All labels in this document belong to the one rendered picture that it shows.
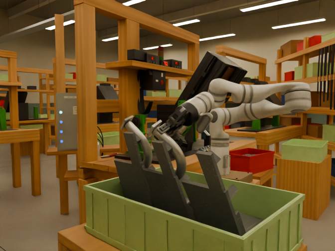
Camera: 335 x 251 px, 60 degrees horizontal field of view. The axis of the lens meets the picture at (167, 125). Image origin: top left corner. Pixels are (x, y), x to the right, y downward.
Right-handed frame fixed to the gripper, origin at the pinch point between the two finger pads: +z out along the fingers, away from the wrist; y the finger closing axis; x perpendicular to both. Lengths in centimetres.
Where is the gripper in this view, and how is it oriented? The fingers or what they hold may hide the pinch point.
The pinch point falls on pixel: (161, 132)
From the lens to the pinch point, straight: 88.3
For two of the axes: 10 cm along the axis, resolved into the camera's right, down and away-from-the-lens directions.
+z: -6.5, 4.5, -6.1
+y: 2.9, -5.9, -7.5
